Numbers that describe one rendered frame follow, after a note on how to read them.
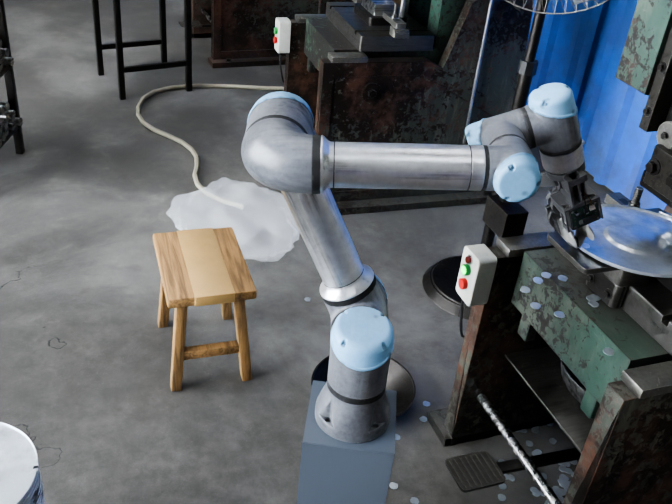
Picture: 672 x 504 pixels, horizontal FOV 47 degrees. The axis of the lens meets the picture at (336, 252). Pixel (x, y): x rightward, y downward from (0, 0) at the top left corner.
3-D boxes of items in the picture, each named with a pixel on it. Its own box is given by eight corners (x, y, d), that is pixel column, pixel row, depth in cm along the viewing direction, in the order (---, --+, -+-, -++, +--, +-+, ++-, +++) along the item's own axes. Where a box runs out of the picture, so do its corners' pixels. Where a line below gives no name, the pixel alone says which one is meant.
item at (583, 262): (568, 323, 154) (586, 267, 147) (531, 283, 165) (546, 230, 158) (667, 306, 163) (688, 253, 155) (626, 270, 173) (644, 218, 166)
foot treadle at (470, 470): (459, 505, 181) (463, 490, 178) (440, 473, 189) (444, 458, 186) (659, 456, 200) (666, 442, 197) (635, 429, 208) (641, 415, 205)
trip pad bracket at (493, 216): (491, 280, 189) (508, 211, 178) (473, 258, 196) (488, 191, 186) (512, 277, 191) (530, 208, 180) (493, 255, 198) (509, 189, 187)
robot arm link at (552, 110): (518, 89, 135) (566, 74, 134) (530, 141, 142) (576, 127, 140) (528, 110, 129) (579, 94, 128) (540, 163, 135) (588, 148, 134)
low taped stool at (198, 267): (156, 321, 246) (152, 232, 228) (230, 312, 253) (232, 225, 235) (171, 394, 219) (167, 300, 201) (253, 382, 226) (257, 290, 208)
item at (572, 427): (604, 484, 165) (605, 482, 165) (504, 355, 198) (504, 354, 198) (753, 446, 179) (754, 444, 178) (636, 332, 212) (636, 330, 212)
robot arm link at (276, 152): (232, 145, 118) (550, 151, 118) (240, 116, 127) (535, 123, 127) (236, 210, 124) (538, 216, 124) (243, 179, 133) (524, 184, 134)
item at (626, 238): (538, 213, 165) (539, 210, 165) (647, 202, 174) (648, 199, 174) (621, 286, 142) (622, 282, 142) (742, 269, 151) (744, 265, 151)
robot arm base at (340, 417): (310, 437, 149) (314, 400, 144) (318, 384, 162) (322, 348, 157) (387, 447, 149) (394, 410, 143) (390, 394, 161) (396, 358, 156)
